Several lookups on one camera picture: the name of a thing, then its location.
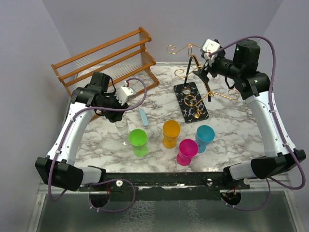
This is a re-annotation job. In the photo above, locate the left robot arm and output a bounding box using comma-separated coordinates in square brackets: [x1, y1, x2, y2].
[35, 72, 128, 191]

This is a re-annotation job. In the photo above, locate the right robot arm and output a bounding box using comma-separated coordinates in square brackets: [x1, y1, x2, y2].
[194, 38, 306, 189]

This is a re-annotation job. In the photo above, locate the wooden shelf rack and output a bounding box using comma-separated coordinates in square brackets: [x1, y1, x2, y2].
[51, 27, 159, 95]

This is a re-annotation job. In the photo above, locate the light blue nail file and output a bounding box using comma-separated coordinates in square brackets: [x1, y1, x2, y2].
[139, 108, 149, 128]

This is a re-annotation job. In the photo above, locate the green plastic goblet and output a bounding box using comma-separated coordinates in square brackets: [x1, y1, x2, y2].
[128, 129, 148, 157]

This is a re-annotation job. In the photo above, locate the orange plastic goblet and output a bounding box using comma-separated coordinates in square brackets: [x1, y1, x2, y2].
[162, 120, 181, 149]

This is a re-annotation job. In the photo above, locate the blue plastic goblet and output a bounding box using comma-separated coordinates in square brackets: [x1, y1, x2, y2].
[195, 125, 215, 153]

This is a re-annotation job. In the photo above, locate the pink plastic goblet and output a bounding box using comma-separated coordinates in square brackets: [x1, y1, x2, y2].
[176, 139, 198, 166]

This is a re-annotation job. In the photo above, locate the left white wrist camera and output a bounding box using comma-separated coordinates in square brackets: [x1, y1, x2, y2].
[115, 81, 137, 106]

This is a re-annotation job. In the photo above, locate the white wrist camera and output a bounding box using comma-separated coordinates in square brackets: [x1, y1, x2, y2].
[200, 39, 220, 67]
[115, 81, 137, 106]

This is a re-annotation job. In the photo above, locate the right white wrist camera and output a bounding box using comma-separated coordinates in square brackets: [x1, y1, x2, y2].
[200, 39, 220, 67]

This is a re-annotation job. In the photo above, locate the gold wire glass rack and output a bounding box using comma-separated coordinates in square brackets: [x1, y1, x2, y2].
[167, 43, 240, 124]

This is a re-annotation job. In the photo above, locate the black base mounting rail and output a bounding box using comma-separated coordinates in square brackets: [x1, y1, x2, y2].
[79, 172, 250, 201]

